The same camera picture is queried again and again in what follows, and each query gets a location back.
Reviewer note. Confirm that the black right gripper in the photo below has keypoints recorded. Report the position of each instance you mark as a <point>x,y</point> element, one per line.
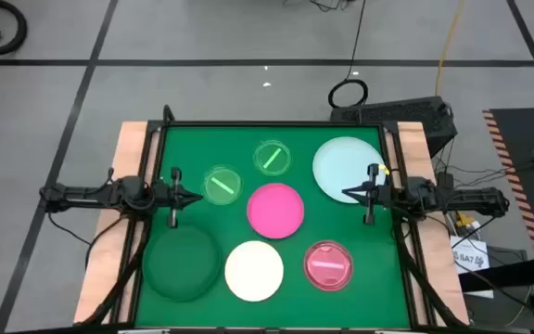
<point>383,195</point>

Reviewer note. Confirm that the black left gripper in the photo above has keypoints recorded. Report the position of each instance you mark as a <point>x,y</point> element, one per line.
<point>174,195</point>

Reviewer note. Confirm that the small clear green plate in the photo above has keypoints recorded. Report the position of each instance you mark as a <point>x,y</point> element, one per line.
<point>272,158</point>
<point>221,185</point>

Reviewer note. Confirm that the small clear pink plate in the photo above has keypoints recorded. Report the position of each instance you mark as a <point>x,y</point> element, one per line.
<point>328,265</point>

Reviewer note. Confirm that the opaque pink plastic plate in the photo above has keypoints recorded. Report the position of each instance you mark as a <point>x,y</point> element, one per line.
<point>275,211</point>

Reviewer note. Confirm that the cream plastic plate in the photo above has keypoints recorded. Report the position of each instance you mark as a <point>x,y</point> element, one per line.
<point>254,271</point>

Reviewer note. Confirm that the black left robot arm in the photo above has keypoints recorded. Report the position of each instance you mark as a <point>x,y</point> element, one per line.
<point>86,195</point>

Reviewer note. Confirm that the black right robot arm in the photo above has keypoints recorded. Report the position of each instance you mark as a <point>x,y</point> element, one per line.
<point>471,199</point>

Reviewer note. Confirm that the yellow gripper tag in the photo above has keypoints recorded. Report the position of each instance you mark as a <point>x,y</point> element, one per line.
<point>384,170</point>

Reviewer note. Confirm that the large light blue plate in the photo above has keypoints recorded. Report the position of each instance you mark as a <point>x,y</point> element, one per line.
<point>336,162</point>

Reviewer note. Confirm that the black power brick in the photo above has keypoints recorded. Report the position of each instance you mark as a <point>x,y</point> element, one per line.
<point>445,180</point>

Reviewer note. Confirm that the black computer case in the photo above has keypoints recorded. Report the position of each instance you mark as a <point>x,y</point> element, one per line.
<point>401,116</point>

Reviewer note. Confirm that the white paper label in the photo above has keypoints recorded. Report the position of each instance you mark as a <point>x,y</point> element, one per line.
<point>468,253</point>

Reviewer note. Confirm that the green table mat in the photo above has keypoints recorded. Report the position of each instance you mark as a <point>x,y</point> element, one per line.
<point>295,306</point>

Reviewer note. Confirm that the hazard striped black ramp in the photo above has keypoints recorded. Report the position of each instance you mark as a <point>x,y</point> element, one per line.
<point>522,134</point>

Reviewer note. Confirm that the black table frame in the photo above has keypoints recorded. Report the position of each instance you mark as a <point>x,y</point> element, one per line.
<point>271,123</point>

